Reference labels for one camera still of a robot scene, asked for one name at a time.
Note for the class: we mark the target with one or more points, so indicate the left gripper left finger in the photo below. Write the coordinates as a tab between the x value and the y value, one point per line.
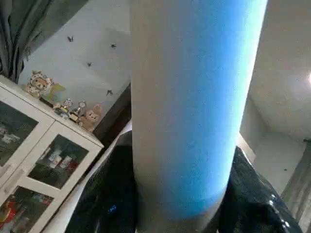
107	194

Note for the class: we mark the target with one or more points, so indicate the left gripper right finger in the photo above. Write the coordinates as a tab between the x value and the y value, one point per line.
252	199

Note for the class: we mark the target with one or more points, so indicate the white plastic table leg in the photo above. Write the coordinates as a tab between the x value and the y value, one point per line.
194	107

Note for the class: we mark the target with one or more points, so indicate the white glass door cabinet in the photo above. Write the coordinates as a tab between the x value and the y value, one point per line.
34	160

